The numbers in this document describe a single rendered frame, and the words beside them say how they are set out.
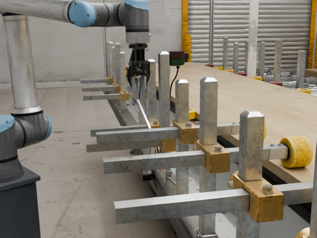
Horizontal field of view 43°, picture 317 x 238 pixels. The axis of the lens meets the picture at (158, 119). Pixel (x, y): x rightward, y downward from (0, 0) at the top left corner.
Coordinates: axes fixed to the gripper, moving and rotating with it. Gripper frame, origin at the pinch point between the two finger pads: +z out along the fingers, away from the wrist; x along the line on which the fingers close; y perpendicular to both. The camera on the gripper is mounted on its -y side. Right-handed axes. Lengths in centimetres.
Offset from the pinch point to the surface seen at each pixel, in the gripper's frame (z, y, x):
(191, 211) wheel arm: 6, 93, -6
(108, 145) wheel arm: 14.7, 17.5, -14.4
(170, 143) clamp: 14.7, 20.9, 7.4
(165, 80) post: -7.0, 13.8, 7.9
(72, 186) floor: 98, -160, -32
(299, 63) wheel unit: -2, -74, 115
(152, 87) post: -1.4, -11.2, 7.8
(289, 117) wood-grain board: 10, 14, 58
